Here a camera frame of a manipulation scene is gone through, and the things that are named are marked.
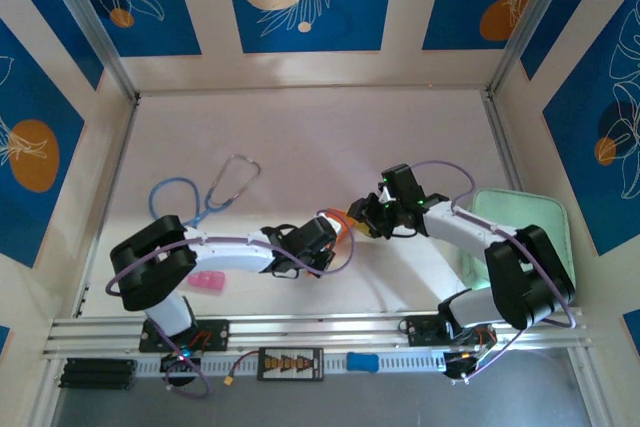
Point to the orange cloth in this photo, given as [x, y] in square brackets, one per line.
[342, 214]

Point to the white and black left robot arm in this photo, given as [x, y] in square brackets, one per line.
[230, 254]

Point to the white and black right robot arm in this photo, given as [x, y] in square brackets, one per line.
[460, 229]

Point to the pink pill box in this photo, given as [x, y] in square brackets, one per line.
[207, 281]

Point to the black power distribution board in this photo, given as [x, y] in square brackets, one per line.
[290, 363]

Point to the blue bone-shaped clip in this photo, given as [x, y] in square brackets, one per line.
[362, 362]

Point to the mint green tray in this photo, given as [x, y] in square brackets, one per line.
[525, 207]

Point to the blue stethoscope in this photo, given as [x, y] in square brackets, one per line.
[175, 179]

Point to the black rectangular block stack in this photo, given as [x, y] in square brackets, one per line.
[97, 373]

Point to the aluminium mounting rail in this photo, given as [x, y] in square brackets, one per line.
[320, 329]

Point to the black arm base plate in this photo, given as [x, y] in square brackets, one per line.
[422, 332]
[215, 334]

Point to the aluminium frame post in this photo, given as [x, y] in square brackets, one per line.
[529, 22]
[96, 27]

